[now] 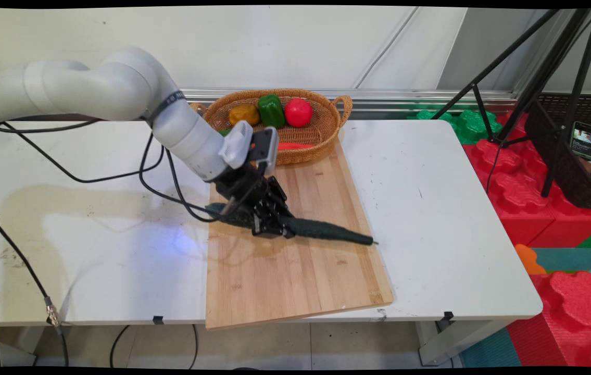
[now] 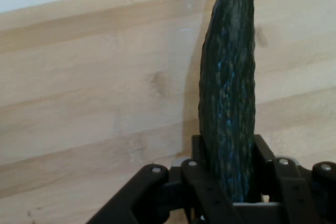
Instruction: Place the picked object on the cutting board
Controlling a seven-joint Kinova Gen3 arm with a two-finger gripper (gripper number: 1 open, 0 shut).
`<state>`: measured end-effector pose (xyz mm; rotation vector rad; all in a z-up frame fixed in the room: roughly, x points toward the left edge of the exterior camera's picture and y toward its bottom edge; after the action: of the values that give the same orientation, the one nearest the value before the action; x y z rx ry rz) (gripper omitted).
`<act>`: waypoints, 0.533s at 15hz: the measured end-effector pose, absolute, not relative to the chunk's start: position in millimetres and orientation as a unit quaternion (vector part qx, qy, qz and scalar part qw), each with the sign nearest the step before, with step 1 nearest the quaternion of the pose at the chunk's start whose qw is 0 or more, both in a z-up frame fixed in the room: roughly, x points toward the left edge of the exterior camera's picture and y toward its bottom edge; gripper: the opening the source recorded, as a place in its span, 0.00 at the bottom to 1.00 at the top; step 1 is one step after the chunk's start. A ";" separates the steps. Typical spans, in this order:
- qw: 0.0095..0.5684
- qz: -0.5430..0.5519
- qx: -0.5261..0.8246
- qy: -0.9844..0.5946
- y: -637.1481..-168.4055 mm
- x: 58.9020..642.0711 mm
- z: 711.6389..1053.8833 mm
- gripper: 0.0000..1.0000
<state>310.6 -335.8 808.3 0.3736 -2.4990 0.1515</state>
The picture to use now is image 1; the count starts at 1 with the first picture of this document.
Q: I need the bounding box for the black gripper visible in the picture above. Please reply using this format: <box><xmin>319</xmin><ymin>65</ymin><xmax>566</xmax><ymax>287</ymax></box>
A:
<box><xmin>215</xmin><ymin>165</ymin><xmax>296</xmax><ymax>240</ymax></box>

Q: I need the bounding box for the dark green cucumber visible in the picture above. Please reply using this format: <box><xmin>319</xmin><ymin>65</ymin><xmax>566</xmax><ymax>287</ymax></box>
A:
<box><xmin>205</xmin><ymin>202</ymin><xmax>378</xmax><ymax>246</ymax></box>

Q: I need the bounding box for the orange carrot with green top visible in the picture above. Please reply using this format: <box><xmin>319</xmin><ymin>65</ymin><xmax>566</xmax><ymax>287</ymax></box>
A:
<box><xmin>218</xmin><ymin>129</ymin><xmax>307</xmax><ymax>152</ymax></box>

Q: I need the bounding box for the bamboo cutting board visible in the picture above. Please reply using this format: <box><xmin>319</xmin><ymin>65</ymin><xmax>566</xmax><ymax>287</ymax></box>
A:
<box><xmin>205</xmin><ymin>136</ymin><xmax>394</xmax><ymax>331</ymax></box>

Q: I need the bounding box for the white vented wrist module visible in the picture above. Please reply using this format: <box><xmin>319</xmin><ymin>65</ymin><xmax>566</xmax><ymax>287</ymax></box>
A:
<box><xmin>218</xmin><ymin>121</ymin><xmax>254</xmax><ymax>170</ymax></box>

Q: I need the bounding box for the green bell pepper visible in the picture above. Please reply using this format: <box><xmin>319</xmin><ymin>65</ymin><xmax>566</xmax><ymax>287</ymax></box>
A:
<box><xmin>258</xmin><ymin>94</ymin><xmax>286</xmax><ymax>129</ymax></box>

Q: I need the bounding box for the yellow bell pepper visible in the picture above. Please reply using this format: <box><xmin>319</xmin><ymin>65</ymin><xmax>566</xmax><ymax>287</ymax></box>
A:
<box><xmin>229</xmin><ymin>103</ymin><xmax>261</xmax><ymax>126</ymax></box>

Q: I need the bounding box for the red bell pepper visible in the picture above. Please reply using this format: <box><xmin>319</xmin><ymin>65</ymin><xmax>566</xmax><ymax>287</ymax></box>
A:
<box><xmin>284</xmin><ymin>97</ymin><xmax>313</xmax><ymax>128</ymax></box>

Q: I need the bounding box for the green foam block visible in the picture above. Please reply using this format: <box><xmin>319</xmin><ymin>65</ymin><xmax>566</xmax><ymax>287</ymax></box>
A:
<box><xmin>407</xmin><ymin>108</ymin><xmax>504</xmax><ymax>145</ymax></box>

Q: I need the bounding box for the white table leg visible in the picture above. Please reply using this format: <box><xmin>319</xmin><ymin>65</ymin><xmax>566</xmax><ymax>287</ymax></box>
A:
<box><xmin>415</xmin><ymin>319</ymin><xmax>509</xmax><ymax>366</ymax></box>

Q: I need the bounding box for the red foam block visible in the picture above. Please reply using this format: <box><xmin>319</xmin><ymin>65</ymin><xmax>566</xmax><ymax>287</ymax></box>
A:
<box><xmin>506</xmin><ymin>271</ymin><xmax>591</xmax><ymax>368</ymax></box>
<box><xmin>463</xmin><ymin>112</ymin><xmax>591</xmax><ymax>248</ymax></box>

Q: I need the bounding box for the orange foam piece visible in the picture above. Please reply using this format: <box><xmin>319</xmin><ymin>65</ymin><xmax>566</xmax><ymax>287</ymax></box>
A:
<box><xmin>515</xmin><ymin>244</ymin><xmax>547</xmax><ymax>276</ymax></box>

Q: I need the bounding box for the black tripod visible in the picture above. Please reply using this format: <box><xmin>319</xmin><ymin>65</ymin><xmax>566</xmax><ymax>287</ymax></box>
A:
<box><xmin>431</xmin><ymin>8</ymin><xmax>591</xmax><ymax>198</ymax></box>

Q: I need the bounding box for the teal foam block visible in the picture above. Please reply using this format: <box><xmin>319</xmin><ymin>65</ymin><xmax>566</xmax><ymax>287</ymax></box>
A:
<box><xmin>532</xmin><ymin>247</ymin><xmax>591</xmax><ymax>274</ymax></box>

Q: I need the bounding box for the black woven basket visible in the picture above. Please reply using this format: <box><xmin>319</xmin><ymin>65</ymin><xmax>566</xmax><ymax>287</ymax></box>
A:
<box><xmin>524</xmin><ymin>94</ymin><xmax>591</xmax><ymax>211</ymax></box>

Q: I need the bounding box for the smartphone with lit screen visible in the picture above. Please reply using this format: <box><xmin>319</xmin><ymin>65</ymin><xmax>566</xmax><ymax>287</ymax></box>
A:
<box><xmin>570</xmin><ymin>121</ymin><xmax>591</xmax><ymax>161</ymax></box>

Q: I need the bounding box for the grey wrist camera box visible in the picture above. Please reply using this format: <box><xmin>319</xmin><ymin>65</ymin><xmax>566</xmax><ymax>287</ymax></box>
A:
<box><xmin>247</xmin><ymin>127</ymin><xmax>279</xmax><ymax>176</ymax></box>

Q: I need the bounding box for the woven wicker basket with handles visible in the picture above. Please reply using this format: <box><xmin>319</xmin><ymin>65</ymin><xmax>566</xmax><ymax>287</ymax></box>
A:
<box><xmin>190</xmin><ymin>89</ymin><xmax>353</xmax><ymax>166</ymax></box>

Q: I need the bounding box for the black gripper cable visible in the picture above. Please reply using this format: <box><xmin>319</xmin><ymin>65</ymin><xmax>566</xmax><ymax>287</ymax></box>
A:
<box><xmin>139</xmin><ymin>133</ymin><xmax>265</xmax><ymax>223</ymax></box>

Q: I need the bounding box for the black arm strap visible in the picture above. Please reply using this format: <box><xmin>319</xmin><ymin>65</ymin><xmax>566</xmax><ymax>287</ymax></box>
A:
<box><xmin>144</xmin><ymin>91</ymin><xmax>187</xmax><ymax>123</ymax></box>

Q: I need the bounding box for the black floor cable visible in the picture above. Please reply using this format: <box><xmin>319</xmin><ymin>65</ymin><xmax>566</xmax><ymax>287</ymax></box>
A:
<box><xmin>109</xmin><ymin>324</ymin><xmax>132</xmax><ymax>368</ymax></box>
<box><xmin>188</xmin><ymin>324</ymin><xmax>199</xmax><ymax>369</ymax></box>

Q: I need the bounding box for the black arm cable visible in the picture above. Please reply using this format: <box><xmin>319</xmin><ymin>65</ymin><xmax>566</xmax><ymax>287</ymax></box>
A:
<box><xmin>0</xmin><ymin>119</ymin><xmax>166</xmax><ymax>184</ymax></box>

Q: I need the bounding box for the black cable with metal connector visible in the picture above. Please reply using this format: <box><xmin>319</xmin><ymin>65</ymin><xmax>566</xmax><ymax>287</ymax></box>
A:
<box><xmin>0</xmin><ymin>201</ymin><xmax>70</xmax><ymax>366</ymax></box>

